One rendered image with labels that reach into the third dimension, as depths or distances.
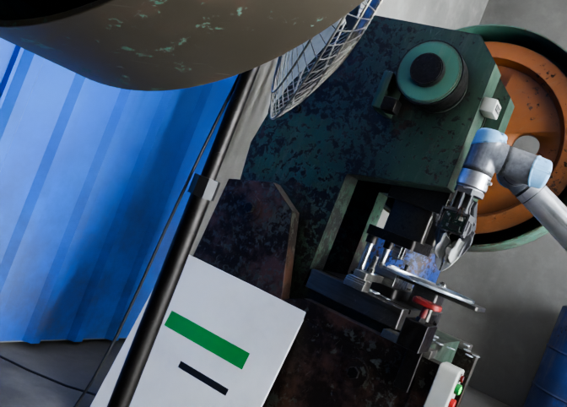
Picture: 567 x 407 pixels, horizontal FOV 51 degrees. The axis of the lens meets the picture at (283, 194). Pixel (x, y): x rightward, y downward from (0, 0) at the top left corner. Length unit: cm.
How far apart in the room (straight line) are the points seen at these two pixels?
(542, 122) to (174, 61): 181
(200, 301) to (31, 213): 69
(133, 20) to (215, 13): 7
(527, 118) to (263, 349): 124
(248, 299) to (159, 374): 35
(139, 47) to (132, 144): 183
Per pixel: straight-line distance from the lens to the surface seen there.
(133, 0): 55
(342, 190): 184
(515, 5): 582
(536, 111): 233
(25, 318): 244
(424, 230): 184
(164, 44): 61
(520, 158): 154
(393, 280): 185
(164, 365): 191
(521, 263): 519
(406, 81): 171
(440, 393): 162
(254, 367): 178
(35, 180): 221
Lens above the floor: 87
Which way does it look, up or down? level
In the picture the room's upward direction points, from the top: 21 degrees clockwise
